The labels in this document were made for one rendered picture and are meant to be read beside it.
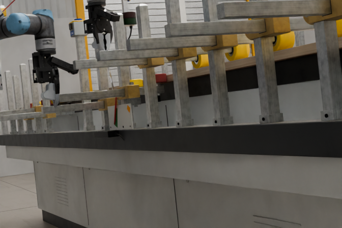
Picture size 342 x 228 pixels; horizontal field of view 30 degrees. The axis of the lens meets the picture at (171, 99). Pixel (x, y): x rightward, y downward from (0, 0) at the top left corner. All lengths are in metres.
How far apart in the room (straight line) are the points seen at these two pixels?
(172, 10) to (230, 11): 0.84
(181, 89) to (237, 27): 0.56
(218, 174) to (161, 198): 0.94
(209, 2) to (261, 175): 0.52
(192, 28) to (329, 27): 0.31
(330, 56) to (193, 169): 0.79
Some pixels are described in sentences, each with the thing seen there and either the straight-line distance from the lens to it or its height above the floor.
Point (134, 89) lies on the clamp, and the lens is 2.48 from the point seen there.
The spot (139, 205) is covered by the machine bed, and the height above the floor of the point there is 0.32.
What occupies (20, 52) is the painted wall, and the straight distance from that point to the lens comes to 10.26.
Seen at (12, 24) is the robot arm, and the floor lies 1.12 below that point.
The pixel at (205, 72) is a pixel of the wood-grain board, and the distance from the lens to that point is 2.29.
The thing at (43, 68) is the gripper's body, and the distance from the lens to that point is 2.39.
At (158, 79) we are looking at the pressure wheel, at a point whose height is 0.88.
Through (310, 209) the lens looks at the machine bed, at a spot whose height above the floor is 0.43.
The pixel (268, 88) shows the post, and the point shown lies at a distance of 1.65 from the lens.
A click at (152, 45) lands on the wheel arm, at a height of 0.94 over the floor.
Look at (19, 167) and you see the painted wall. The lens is 10.19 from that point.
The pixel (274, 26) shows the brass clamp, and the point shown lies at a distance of 1.59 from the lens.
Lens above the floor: 0.76
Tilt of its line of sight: 1 degrees up
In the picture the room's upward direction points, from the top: 6 degrees counter-clockwise
